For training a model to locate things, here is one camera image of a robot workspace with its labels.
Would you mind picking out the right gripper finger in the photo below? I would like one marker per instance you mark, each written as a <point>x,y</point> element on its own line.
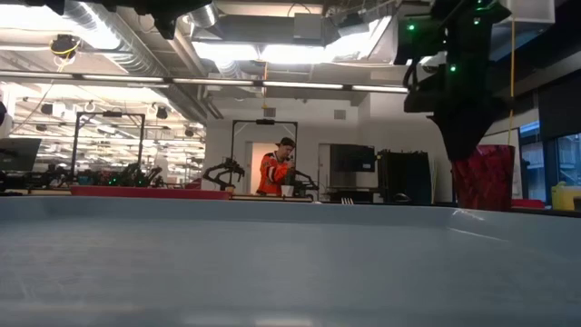
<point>472,136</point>
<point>449,136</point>

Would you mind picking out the red faceted plastic cup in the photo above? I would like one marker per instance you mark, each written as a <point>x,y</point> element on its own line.
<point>490,181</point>

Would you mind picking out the red round plate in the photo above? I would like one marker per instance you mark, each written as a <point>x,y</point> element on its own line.
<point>150,193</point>

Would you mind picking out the background black robot arm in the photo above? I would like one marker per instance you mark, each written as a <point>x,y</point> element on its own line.
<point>305,181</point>
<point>136,175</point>
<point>222,172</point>

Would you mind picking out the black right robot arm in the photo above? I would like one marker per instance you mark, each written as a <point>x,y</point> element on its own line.
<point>467,32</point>

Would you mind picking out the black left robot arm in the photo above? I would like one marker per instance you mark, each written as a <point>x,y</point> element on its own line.
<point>43,5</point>

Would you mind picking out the background red tray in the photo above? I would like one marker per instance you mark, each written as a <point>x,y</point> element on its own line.
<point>528,204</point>

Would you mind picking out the small white cup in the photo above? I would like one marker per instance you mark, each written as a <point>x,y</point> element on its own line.
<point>287,191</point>

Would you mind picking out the black cabinet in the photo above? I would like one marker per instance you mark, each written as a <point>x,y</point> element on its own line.
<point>404,177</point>

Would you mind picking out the long linear ceiling light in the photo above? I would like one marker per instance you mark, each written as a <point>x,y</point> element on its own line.
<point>204,82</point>

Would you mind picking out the black ceiling spotlight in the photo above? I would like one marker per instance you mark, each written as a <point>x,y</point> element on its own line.
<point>189,132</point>
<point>162,112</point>
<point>46,109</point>

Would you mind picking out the glass window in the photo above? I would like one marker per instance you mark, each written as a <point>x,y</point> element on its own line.
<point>569,159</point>

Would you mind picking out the yellow plastic container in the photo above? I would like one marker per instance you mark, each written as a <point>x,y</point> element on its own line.
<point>565,197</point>

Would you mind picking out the grey ceiling unit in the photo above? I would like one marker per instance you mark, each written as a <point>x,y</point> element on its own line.
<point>308,26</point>

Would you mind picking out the person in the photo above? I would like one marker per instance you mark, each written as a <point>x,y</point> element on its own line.
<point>274,175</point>

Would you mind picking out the black computer monitor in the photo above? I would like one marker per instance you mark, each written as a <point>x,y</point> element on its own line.
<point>18,154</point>

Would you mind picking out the silver spiral ventilation duct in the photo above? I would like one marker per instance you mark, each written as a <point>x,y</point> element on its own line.
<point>204,16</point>
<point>131,59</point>

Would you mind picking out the black wall screen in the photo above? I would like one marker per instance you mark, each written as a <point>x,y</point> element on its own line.
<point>351,158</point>

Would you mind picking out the grey wall vent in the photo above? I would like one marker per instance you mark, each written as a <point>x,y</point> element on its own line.
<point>339,114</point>
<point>269,112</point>

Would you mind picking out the black gantry frame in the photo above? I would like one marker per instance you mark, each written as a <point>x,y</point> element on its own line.
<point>233,150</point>
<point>75,145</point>

